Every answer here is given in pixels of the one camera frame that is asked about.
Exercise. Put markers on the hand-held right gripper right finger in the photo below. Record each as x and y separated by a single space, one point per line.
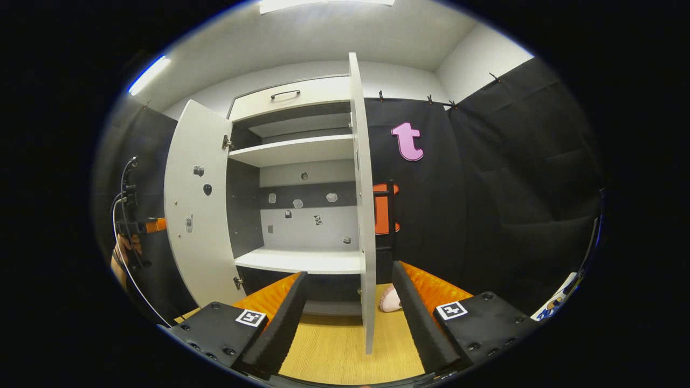
420 323

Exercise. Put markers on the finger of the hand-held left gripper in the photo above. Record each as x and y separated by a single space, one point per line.
156 224

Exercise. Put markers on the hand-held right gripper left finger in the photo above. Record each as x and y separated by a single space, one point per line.
280 323

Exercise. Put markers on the beige shoe cabinet door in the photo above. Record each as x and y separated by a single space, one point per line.
199 258
364 215

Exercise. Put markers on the beige double-door shoe cabinet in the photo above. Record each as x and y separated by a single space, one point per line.
242 215

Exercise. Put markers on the white cabinet shelf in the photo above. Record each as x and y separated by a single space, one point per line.
302 261
291 151

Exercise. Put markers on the pink plush toy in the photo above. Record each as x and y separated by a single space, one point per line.
391 300

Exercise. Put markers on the white blue printed object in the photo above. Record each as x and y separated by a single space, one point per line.
558 299

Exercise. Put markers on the narrow ceiling light strip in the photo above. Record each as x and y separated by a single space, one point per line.
148 75

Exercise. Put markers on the black backdrop cloth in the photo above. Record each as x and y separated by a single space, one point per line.
512 205

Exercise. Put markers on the row of black clips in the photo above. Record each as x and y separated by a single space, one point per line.
380 96

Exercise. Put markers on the wide ceiling light panel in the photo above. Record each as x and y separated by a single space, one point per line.
323 4

